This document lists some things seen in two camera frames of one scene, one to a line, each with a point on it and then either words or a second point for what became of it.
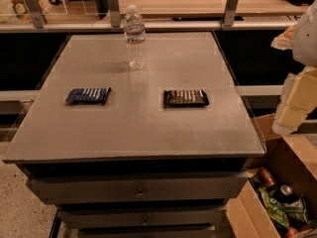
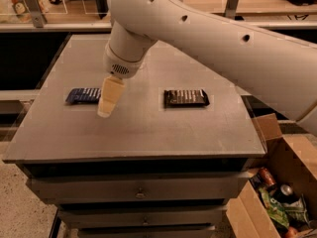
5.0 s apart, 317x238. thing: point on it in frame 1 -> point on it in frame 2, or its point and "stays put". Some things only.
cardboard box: [292, 160] stays put
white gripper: [306, 40] -> [119, 66]
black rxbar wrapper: [185, 97] stays put
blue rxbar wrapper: [88, 95] stays put
